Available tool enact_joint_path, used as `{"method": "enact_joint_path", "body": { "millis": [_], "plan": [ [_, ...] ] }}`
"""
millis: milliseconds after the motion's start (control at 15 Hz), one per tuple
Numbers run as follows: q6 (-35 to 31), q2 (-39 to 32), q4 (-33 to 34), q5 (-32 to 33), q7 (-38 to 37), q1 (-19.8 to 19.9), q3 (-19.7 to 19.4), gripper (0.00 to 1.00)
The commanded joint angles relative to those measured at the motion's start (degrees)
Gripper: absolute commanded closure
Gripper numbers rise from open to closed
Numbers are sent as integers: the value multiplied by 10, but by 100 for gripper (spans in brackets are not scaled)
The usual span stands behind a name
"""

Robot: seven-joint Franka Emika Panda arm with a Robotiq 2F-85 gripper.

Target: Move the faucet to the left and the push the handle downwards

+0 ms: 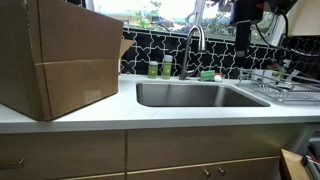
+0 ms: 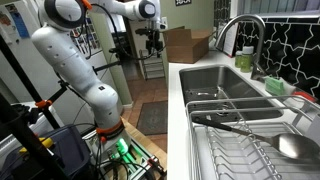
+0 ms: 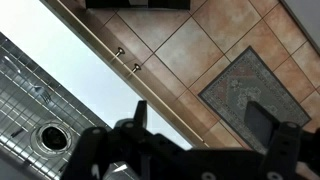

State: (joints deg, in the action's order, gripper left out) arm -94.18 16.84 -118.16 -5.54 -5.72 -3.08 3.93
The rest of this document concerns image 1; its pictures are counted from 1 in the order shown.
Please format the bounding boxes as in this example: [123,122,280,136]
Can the metal dish drying rack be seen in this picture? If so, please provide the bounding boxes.
[239,69,320,105]

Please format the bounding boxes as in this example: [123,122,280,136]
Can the short green soap bottle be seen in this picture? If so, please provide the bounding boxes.
[148,61,158,79]

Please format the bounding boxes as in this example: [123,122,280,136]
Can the wooden board at right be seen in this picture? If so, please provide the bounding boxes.
[279,149,311,180]

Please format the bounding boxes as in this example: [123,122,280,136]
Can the tall green soap bottle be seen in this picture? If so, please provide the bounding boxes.
[162,55,172,79]

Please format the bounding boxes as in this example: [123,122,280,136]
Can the green sponge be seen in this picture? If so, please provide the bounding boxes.
[200,70,215,81]

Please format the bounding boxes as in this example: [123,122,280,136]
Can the large brown cardboard box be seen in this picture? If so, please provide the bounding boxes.
[0,0,123,121]

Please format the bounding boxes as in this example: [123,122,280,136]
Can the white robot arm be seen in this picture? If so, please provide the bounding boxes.
[212,0,320,58]

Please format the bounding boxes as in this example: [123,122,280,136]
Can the stainless steel sink basin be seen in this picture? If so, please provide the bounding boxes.
[136,82,270,107]

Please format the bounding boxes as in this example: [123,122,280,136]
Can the wooden cabinet doors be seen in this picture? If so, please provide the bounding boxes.
[0,124,301,180]

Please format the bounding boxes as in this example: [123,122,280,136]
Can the cabinet bar handle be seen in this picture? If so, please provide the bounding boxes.
[0,159,24,170]

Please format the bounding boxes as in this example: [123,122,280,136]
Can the black cable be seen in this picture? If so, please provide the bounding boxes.
[254,9,320,58]

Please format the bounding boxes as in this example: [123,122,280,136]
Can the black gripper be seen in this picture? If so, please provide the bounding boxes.
[230,0,265,58]

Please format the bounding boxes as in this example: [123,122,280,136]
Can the stainless steel gooseneck faucet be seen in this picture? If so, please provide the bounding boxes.
[178,24,208,81]

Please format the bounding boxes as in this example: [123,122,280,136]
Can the window with outdoor view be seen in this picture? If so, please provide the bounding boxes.
[85,0,284,46]

